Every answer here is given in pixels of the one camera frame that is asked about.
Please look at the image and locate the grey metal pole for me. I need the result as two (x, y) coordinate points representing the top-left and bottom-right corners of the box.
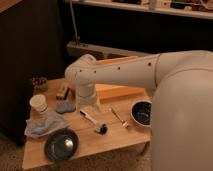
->
(69, 0), (80, 45)

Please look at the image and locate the wooden block eraser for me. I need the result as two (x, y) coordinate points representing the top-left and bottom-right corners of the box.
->
(56, 88), (69, 100)

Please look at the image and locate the metal fork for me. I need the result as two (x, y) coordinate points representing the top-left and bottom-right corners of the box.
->
(110, 107), (129, 128)

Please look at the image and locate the white paper cup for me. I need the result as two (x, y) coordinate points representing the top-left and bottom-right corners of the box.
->
(29, 94), (48, 114)

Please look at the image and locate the purple bowl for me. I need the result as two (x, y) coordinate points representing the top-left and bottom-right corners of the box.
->
(130, 101), (152, 127)

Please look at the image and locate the wooden table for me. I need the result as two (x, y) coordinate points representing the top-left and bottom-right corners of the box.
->
(21, 75), (152, 171)

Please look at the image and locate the dish brush with white handle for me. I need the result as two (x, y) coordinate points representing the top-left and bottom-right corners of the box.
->
(80, 111), (108, 134)

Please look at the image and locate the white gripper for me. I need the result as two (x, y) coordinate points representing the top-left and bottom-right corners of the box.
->
(76, 84), (100, 110)

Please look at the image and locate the white shelf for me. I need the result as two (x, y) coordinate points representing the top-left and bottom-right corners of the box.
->
(64, 0), (213, 20)

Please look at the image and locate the dark metal bowl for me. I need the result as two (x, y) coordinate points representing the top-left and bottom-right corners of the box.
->
(44, 128), (78, 163)

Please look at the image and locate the orange green toy block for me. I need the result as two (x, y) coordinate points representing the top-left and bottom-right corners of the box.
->
(68, 84), (76, 97)

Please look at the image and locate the blue sponge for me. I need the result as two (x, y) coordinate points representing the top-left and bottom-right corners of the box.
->
(55, 101), (76, 114)

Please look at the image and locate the grey cloth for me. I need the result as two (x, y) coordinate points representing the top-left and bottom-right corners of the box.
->
(25, 110), (68, 139)

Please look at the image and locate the yellow plastic bin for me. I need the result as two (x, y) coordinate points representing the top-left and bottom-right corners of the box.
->
(96, 56), (146, 100)

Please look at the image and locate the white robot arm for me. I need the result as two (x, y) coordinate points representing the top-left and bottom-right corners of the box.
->
(65, 50), (213, 171)

